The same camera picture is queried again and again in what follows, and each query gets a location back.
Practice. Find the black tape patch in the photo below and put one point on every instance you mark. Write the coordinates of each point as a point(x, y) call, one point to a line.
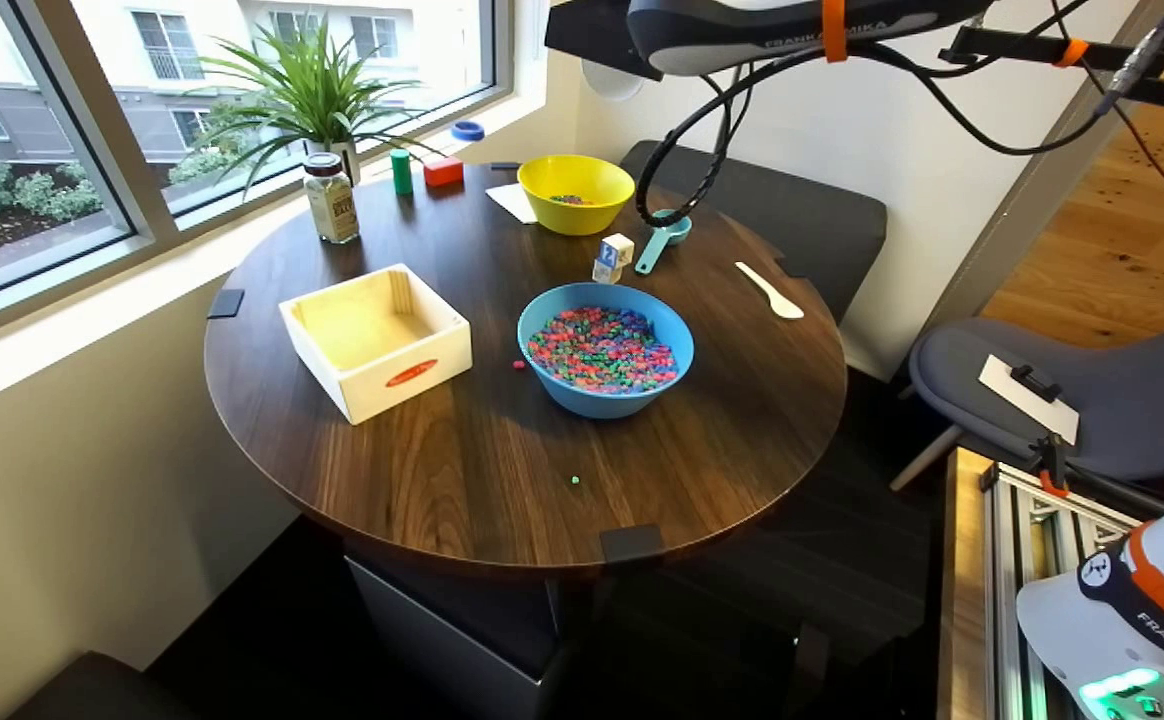
point(224, 306)
point(505, 166)
point(629, 545)

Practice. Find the white plastic spoon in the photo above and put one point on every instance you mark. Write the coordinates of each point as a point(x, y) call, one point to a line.
point(782, 306)

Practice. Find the white printed cube block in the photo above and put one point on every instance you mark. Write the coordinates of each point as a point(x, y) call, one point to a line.
point(608, 261)

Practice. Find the few colourful beads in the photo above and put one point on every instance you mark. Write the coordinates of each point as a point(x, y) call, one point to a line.
point(566, 196)

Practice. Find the teal measuring scoop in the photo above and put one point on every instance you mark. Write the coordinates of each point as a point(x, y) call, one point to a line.
point(660, 240)

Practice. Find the blue plastic bowl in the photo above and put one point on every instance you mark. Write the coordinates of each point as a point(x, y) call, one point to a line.
point(607, 404)

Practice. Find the white tag black clip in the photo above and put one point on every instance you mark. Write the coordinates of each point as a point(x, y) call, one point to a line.
point(1026, 397)

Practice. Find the loose pink bead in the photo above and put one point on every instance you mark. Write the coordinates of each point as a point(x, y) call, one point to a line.
point(519, 361)

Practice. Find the yellow plastic bowl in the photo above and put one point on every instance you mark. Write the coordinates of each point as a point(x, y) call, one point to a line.
point(578, 220)

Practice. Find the red block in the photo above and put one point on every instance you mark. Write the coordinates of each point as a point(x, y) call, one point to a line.
point(440, 177)

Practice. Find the colourful beads heap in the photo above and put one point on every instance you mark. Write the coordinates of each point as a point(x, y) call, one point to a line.
point(603, 350)

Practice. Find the blue grey chair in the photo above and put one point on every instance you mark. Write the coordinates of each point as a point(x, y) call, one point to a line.
point(1141, 401)

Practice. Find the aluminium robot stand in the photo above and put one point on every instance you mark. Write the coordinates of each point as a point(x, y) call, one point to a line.
point(1005, 603)

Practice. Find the white wooden box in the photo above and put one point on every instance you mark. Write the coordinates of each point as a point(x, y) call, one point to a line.
point(394, 373)

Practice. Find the white paper sheet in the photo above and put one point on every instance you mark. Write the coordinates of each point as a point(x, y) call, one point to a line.
point(508, 203)

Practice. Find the green spiky plant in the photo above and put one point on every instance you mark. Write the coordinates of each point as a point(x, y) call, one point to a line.
point(307, 84)

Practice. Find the blue round lid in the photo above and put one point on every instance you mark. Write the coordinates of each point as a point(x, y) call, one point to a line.
point(470, 130)

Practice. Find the green cylinder block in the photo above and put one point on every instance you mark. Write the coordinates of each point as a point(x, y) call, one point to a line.
point(402, 177)

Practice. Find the grey table pedestal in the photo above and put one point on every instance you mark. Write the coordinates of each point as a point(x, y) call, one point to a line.
point(462, 652)

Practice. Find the glass jar black lid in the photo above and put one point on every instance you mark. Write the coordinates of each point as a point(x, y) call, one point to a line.
point(331, 207)

